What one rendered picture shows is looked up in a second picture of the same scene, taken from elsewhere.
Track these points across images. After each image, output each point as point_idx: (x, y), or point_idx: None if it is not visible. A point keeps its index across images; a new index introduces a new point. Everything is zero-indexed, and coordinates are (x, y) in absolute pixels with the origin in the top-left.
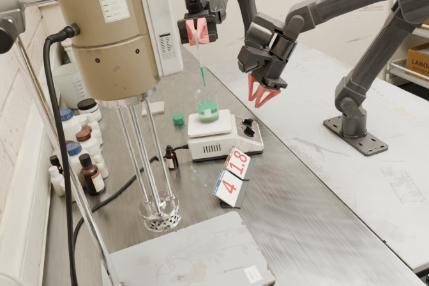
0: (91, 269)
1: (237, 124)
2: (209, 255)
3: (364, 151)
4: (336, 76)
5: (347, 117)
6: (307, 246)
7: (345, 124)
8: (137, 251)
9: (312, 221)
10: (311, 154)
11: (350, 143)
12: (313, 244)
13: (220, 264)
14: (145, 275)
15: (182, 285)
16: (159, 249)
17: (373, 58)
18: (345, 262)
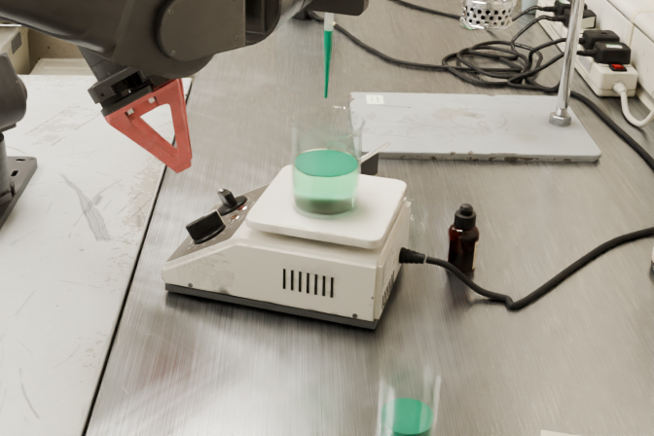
0: (615, 157)
1: (246, 211)
2: (423, 122)
3: (32, 161)
4: None
5: (16, 126)
6: (282, 110)
7: (7, 161)
8: (538, 147)
9: (248, 125)
10: (120, 198)
11: (24, 184)
12: (273, 110)
13: (412, 112)
14: (523, 126)
15: (470, 110)
16: (501, 141)
17: None
18: (255, 92)
